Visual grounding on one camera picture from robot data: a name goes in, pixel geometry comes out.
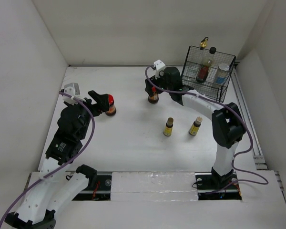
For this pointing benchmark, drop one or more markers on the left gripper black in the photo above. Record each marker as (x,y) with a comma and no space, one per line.
(101,99)

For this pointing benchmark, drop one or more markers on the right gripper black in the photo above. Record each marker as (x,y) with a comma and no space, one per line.
(149,85)

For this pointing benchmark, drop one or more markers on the short red-lid sauce jar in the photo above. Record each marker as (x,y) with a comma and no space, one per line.
(112,109)

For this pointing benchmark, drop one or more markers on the tall red-lid sauce jar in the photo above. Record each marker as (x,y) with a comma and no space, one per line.
(155,97)

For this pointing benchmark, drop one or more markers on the small yellow bottle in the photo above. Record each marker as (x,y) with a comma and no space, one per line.
(168,127)
(195,126)

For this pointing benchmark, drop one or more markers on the soy sauce bottle black cap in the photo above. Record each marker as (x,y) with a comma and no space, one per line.
(206,63)

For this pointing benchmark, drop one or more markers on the clear glass oil bottle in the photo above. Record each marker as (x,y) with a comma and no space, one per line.
(203,45)

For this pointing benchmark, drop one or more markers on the white shaker silver lid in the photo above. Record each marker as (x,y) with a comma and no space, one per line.
(221,73)

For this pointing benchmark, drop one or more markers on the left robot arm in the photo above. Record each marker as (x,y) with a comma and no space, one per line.
(41,204)

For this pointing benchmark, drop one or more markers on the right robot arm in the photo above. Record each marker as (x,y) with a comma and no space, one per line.
(227,125)

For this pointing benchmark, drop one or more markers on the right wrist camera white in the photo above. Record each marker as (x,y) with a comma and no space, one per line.
(158,66)

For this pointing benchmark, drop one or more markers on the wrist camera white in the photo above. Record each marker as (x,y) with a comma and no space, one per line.
(158,66)
(73,90)

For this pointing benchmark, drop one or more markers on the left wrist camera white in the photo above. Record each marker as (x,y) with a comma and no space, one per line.
(73,90)

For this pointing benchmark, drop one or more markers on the black wire rack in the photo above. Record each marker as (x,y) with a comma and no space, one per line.
(209,88)

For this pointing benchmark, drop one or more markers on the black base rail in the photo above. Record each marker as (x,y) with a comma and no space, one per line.
(156,186)

